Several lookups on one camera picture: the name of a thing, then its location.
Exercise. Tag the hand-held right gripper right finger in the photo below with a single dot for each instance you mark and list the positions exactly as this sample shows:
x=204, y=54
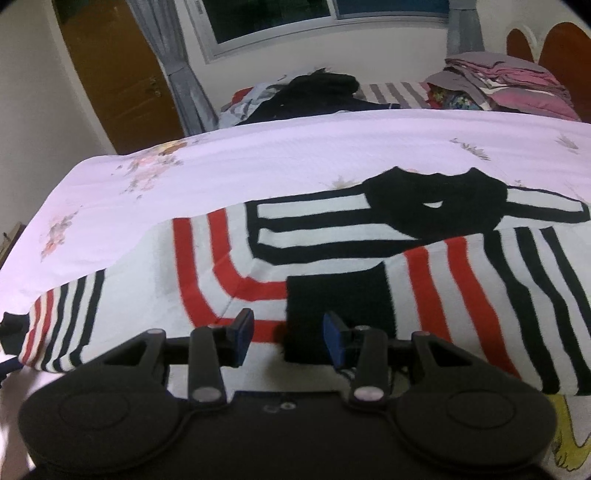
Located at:
x=333, y=339

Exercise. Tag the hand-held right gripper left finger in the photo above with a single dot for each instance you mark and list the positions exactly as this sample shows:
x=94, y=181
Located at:
x=241, y=337

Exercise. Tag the red black white striped sweater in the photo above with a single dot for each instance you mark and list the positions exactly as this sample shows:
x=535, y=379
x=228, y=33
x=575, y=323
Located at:
x=323, y=258

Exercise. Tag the black clothes heap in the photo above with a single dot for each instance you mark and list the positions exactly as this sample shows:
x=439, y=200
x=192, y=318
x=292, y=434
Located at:
x=314, y=94

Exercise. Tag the pile of folded pink clothes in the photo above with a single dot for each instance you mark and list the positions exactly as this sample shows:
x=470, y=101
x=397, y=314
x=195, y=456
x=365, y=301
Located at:
x=503, y=83

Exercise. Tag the pink floral bedsheet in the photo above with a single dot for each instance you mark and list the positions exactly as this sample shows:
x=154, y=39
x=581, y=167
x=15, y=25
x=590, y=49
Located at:
x=277, y=147

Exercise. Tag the dark object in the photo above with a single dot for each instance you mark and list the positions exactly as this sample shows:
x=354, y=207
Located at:
x=10, y=330

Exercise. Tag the white blue crumpled cloth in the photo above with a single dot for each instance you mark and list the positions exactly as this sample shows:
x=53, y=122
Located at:
x=251, y=104

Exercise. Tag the wooden furniture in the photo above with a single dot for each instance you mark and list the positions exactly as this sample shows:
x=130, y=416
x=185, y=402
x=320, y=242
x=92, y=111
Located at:
x=11, y=244

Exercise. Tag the yellow printed cloth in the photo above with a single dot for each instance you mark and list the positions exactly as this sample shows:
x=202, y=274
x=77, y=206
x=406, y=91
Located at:
x=570, y=429

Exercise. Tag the grey white striped cloth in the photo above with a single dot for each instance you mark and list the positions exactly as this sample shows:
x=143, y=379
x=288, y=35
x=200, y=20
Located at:
x=392, y=92

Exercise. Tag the grey curtain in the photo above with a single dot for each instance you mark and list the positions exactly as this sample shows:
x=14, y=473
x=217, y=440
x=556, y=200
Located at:
x=184, y=64
x=464, y=27

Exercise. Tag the brown wooden door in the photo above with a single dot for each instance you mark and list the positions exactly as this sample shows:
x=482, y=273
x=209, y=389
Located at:
x=120, y=78

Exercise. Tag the white framed window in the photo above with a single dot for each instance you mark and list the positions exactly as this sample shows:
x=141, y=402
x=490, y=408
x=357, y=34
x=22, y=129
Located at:
x=286, y=23

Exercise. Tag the brown wooden headboard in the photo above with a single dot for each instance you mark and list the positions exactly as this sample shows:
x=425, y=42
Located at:
x=563, y=46

